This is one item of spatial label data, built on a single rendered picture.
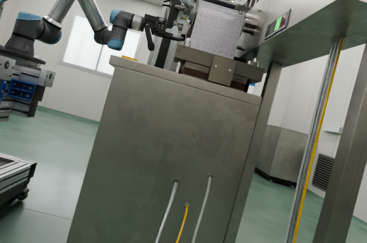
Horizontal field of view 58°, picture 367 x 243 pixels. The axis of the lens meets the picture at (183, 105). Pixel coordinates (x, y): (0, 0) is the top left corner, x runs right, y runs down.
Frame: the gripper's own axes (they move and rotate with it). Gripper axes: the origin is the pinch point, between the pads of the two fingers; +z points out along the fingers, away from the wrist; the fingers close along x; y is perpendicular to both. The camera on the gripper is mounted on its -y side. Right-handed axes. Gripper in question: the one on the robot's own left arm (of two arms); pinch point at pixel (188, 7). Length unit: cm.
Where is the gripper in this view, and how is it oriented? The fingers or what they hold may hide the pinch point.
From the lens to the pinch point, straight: 178.6
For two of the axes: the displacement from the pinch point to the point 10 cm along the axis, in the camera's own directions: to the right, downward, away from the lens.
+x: -0.7, 0.0, 10.0
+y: 8.2, -5.7, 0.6
